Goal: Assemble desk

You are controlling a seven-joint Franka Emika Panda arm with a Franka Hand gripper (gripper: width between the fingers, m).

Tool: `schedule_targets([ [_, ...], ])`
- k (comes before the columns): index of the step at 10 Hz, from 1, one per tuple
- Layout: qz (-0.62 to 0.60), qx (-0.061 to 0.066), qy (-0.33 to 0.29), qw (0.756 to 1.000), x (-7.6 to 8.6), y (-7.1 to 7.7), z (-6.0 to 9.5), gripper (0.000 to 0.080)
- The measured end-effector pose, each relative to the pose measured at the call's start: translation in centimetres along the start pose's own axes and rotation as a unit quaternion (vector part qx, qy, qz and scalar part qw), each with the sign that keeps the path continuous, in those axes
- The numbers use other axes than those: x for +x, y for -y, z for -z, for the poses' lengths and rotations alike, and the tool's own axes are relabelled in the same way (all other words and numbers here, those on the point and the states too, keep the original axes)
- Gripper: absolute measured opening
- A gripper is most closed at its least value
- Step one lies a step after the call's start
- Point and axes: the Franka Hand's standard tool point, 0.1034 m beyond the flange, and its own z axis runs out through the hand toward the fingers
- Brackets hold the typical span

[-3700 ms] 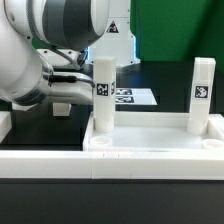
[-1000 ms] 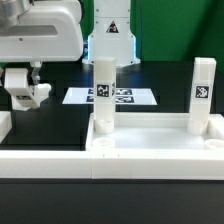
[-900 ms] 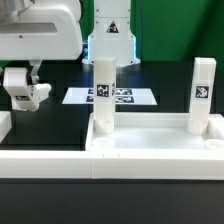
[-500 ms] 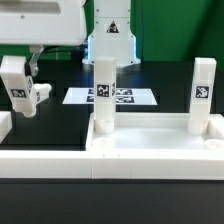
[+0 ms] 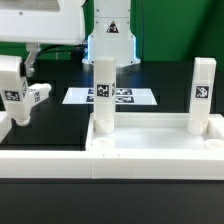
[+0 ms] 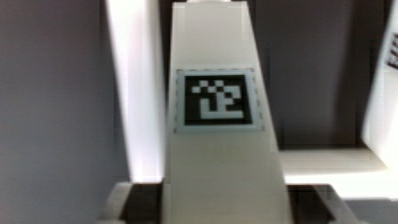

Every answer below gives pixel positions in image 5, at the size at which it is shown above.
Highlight black cable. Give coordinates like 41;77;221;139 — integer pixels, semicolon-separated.
38;44;88;56

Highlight white sheet with tags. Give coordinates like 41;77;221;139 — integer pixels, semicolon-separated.
63;87;157;105

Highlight white front fence bar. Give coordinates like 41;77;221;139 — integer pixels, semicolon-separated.
0;150;224;180

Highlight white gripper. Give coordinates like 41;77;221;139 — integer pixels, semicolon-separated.
0;0;86;77

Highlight white desk top tray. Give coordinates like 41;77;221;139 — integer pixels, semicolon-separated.
86;112;224;151

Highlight white left fence block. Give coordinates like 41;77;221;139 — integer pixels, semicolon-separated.
0;111;12;143

